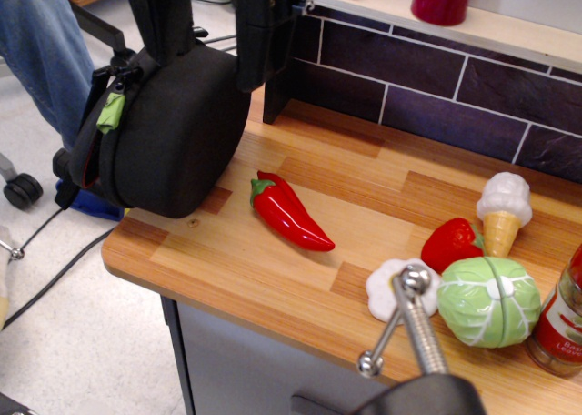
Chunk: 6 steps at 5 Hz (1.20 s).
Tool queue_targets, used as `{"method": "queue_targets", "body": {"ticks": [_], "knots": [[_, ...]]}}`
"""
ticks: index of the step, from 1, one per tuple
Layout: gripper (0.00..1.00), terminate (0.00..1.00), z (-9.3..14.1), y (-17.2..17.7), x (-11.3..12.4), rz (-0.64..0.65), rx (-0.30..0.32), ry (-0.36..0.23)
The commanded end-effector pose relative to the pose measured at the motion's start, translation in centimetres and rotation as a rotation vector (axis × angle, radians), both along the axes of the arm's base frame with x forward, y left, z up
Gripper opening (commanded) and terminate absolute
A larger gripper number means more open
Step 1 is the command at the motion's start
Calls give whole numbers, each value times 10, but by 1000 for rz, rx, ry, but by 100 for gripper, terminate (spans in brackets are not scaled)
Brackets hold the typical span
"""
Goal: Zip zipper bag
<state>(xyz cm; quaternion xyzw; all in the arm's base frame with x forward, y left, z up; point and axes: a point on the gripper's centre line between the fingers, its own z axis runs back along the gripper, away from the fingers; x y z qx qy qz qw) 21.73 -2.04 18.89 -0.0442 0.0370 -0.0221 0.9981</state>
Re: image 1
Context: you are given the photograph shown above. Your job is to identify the red cup on shelf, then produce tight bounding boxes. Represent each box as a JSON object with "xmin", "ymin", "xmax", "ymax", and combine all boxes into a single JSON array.
[{"xmin": 411, "ymin": 0, "xmax": 469, "ymax": 26}]

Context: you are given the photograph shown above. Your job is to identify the basil leaves spice jar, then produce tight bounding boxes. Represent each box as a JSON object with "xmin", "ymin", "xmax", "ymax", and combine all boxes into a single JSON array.
[{"xmin": 527, "ymin": 247, "xmax": 581, "ymax": 378}]

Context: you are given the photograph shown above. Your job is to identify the black floor cable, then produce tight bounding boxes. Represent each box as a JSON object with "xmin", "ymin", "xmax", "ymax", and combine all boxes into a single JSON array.
[{"xmin": 0, "ymin": 207, "xmax": 117, "ymax": 330}]

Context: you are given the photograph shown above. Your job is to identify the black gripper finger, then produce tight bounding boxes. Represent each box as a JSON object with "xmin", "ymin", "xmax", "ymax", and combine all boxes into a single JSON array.
[
  {"xmin": 129, "ymin": 0, "xmax": 193, "ymax": 65},
  {"xmin": 236, "ymin": 0, "xmax": 301, "ymax": 93}
]

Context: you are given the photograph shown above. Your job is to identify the black shelf support post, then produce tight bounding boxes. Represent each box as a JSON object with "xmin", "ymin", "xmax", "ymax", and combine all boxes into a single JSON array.
[{"xmin": 263, "ymin": 74, "xmax": 295, "ymax": 124}]

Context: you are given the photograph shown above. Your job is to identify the red strawberry toy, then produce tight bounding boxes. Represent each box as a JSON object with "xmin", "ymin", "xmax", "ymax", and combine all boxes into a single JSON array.
[{"xmin": 421, "ymin": 218, "xmax": 485, "ymax": 274}]

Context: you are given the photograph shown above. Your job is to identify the red chili pepper toy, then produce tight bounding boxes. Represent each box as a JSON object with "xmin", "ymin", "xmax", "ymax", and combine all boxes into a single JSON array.
[{"xmin": 250, "ymin": 171, "xmax": 336, "ymax": 252}]

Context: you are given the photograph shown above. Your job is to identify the grey cabinet under table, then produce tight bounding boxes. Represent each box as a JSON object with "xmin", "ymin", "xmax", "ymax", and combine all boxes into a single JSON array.
[{"xmin": 162, "ymin": 298, "xmax": 388, "ymax": 414}]

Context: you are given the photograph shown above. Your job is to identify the metal clamp screw handle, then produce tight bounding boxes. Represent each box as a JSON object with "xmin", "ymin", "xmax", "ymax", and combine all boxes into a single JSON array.
[{"xmin": 356, "ymin": 264, "xmax": 487, "ymax": 415}]

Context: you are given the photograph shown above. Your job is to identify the green cabbage toy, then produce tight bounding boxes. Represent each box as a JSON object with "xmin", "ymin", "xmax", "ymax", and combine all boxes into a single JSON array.
[{"xmin": 437, "ymin": 257, "xmax": 541, "ymax": 349}]

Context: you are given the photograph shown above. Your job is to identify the ice cream cone toy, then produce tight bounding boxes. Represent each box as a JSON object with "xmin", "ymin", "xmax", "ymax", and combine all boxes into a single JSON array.
[{"xmin": 477, "ymin": 172, "xmax": 533, "ymax": 258}]

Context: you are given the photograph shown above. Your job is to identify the green zipper pull tag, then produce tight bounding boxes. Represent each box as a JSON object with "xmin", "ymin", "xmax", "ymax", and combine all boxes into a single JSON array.
[{"xmin": 96, "ymin": 92, "xmax": 125, "ymax": 135}]

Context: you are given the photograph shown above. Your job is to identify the blue jeans leg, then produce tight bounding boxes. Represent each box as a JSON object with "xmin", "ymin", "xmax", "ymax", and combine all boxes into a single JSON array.
[{"xmin": 1, "ymin": 0, "xmax": 94, "ymax": 150}]

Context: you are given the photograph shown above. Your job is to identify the white fried egg toy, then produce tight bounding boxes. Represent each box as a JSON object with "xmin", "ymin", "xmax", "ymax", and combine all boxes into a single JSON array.
[{"xmin": 366, "ymin": 258, "xmax": 442, "ymax": 323}]

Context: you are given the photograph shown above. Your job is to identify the light wooden shelf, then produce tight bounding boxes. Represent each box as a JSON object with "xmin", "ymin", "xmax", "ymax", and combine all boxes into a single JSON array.
[{"xmin": 313, "ymin": 0, "xmax": 581, "ymax": 73}]

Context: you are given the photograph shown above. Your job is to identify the blue floor object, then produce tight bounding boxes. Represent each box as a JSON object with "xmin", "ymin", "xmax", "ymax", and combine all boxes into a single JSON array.
[{"xmin": 55, "ymin": 179, "xmax": 125, "ymax": 221}]

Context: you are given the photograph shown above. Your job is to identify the black office chair base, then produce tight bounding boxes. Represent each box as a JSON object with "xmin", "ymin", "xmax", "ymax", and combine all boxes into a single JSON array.
[{"xmin": 1, "ymin": 2, "xmax": 135, "ymax": 210}]

